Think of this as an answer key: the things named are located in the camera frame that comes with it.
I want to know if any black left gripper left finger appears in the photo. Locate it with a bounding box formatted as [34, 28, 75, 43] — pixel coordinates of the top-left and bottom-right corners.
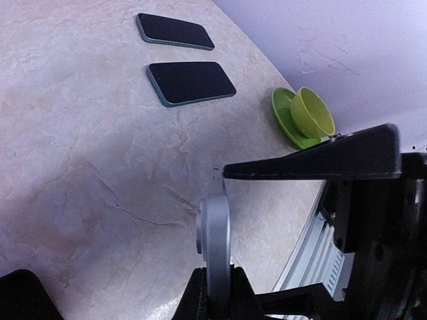
[1, 269, 63, 319]

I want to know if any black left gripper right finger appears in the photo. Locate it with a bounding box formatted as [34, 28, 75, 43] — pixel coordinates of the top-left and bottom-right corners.
[223, 124, 402, 180]

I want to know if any black smartphone teal edge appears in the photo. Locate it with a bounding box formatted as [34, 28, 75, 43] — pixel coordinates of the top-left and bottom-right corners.
[136, 13, 215, 51]
[146, 61, 236, 107]

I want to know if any green bowl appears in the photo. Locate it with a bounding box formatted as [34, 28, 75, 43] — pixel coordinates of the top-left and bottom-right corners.
[290, 87, 336, 139]

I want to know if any front aluminium rail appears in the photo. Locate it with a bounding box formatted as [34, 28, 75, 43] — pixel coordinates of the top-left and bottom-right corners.
[273, 186, 348, 301]

